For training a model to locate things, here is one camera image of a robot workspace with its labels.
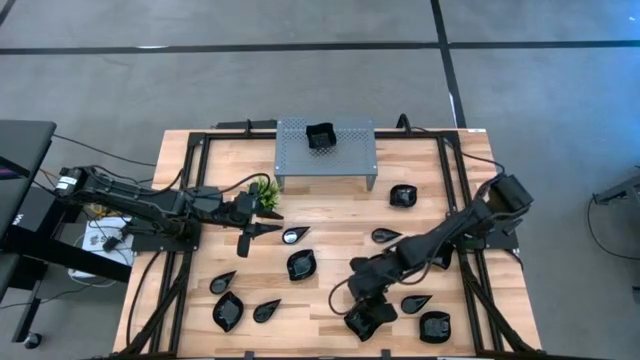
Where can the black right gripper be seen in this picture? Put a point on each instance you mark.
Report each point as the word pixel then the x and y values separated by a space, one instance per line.
pixel 370 277

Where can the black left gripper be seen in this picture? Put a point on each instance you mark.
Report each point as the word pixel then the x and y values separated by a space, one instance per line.
pixel 242 210

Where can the black teardrop plate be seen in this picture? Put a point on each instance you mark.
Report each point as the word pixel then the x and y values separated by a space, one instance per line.
pixel 220 285
pixel 382 235
pixel 292 235
pixel 412 304
pixel 264 312

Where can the black leaf-shaped plate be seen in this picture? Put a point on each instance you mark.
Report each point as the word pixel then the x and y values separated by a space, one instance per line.
pixel 228 311
pixel 301 265

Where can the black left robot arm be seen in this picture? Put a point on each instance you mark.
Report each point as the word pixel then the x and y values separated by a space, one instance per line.
pixel 150 200

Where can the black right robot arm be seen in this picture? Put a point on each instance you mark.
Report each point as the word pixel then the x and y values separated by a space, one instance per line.
pixel 460 222

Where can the green plant in white pot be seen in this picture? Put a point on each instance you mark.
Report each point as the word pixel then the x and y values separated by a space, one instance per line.
pixel 269 192

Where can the grey perforated metal shelf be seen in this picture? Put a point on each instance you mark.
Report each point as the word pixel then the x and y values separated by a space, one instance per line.
pixel 350 155

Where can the white printed box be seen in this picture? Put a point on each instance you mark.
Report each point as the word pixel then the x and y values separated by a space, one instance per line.
pixel 95 240

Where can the black side desk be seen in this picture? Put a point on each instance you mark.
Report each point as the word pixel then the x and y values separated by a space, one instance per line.
pixel 25 150

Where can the black caster wheel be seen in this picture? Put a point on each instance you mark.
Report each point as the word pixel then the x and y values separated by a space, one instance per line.
pixel 32 340

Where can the grey metal stand foot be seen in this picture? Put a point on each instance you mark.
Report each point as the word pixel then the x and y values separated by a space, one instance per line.
pixel 622 192

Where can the black aluminium rig frame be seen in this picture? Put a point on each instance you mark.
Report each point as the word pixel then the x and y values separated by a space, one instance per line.
pixel 195 139

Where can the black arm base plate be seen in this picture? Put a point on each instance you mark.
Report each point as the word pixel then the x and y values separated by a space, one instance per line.
pixel 150 244
pixel 502 240

